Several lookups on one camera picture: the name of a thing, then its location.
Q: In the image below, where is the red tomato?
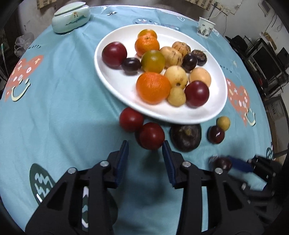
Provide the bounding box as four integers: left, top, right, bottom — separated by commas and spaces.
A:
135, 122, 165, 150
119, 107, 144, 133

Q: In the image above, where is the dark water chestnut small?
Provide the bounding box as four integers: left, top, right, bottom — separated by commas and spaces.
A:
192, 50, 207, 66

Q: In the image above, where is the pale yellow round fruit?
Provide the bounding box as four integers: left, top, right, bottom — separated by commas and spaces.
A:
164, 66, 188, 90

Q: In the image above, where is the large orange mandarin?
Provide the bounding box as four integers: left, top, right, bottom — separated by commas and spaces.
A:
136, 72, 171, 105

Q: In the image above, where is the striped pepino melon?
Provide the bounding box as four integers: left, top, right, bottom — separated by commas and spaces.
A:
172, 41, 191, 57

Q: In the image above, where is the yellow pepino melon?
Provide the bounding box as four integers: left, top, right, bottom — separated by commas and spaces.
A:
160, 46, 183, 68

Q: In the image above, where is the large red plum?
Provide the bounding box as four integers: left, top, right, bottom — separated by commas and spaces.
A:
101, 42, 127, 68

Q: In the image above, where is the yellow-green orange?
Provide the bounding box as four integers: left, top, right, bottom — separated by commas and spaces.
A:
141, 50, 166, 73

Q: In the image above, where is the orange-yellow persimmon fruit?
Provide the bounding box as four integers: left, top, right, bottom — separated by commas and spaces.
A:
135, 35, 160, 57

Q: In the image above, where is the dark cherry plum upper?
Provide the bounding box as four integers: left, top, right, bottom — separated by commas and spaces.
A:
207, 125, 225, 144

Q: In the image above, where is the small yellow-green longan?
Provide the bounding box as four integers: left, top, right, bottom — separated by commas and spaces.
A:
217, 116, 231, 132

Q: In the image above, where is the dark water chestnut large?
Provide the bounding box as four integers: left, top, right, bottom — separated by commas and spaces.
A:
169, 124, 202, 152

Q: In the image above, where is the black shelf with electronics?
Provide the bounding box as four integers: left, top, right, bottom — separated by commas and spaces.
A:
225, 35, 288, 99

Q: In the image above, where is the pale peach round fruit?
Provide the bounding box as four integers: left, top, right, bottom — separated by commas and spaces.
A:
189, 67, 212, 87

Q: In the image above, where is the white oval plate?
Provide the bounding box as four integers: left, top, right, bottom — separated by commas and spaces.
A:
94, 24, 228, 124

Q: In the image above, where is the patterned paper cup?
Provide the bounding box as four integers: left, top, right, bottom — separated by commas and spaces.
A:
196, 17, 215, 38

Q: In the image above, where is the crumpled plastic bag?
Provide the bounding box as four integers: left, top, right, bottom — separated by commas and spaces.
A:
14, 32, 34, 58

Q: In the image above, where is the woven bamboo curtain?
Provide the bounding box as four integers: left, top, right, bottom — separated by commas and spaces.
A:
36, 0, 215, 11

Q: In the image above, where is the small orange mandarin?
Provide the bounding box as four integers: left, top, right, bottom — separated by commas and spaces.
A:
138, 29, 157, 39

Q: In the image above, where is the celadon lidded ceramic jar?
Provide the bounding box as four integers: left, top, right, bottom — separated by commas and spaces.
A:
51, 1, 91, 34

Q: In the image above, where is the white cable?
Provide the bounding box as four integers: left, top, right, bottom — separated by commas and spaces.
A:
207, 0, 245, 37

